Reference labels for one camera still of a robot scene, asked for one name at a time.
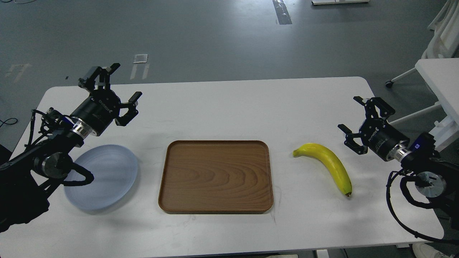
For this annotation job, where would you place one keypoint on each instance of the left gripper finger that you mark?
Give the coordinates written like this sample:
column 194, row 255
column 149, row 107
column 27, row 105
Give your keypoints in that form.
column 97, row 78
column 131, row 107

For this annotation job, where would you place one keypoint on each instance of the yellow banana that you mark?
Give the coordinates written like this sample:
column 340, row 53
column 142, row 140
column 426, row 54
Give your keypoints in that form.
column 330, row 160

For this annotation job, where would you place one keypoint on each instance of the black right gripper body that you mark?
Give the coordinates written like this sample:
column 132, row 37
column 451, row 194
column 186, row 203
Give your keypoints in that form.
column 382, row 138

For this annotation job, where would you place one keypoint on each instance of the white rolling rack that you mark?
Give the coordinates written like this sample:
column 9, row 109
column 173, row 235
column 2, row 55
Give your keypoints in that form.
column 444, row 43

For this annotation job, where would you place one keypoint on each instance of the white shoe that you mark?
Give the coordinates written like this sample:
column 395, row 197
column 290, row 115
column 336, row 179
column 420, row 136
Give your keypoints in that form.
column 422, row 250

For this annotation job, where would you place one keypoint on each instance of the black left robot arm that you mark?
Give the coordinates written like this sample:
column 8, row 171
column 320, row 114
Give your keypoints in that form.
column 29, row 179

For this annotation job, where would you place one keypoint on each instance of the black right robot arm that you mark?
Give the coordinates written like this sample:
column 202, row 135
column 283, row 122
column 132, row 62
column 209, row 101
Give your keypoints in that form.
column 431, row 183

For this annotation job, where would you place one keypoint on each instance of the brown wooden tray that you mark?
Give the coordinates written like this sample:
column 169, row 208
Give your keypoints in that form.
column 216, row 177

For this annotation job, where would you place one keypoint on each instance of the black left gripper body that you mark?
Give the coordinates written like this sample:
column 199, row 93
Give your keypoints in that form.
column 98, row 110

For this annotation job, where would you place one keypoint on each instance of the white side table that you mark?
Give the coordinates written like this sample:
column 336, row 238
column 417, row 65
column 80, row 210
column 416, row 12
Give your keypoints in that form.
column 442, row 76

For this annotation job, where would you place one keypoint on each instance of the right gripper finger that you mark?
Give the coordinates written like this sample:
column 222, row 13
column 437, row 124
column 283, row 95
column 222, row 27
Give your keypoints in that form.
column 350, row 140
column 376, row 109

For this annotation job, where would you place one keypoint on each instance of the light blue plate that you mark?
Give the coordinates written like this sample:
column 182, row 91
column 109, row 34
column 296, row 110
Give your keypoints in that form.
column 115, row 169

